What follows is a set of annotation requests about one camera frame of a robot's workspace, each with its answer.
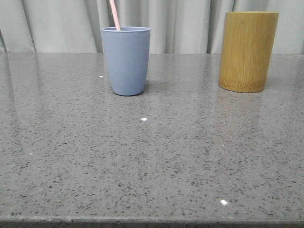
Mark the blue plastic cup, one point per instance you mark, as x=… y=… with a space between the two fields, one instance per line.
x=126 y=54

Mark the pink chopstick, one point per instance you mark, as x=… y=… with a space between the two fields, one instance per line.
x=115 y=15

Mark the grey curtain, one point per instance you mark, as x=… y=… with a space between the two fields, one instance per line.
x=177 y=26

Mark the bamboo cylindrical holder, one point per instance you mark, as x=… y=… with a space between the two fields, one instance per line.
x=246 y=50

